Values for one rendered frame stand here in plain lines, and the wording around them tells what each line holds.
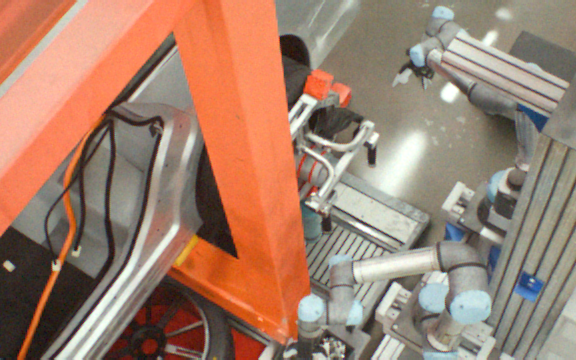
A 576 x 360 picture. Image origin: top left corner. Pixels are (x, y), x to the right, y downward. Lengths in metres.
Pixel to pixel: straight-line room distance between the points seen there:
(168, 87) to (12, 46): 1.64
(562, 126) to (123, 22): 1.16
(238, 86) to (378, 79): 2.85
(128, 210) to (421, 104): 1.90
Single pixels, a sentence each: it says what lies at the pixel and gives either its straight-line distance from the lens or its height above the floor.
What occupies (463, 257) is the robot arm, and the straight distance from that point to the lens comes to 2.70.
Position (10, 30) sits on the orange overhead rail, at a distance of 1.26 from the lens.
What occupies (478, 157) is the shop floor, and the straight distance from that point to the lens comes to 4.56.
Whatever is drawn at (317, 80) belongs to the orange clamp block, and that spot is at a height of 1.16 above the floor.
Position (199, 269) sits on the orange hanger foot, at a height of 0.68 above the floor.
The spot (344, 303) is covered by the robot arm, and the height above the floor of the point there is 1.32.
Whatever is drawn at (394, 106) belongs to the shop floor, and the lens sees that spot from 4.68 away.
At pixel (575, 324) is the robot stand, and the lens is 2.95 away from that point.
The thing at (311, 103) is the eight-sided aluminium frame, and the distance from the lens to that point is 3.35.
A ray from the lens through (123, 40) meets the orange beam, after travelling 1.56.
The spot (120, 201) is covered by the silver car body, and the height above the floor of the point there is 1.01.
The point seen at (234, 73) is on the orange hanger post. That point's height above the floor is 2.37.
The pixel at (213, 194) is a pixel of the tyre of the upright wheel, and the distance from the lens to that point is 3.44.
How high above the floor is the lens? 3.92
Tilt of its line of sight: 61 degrees down
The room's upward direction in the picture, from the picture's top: 7 degrees counter-clockwise
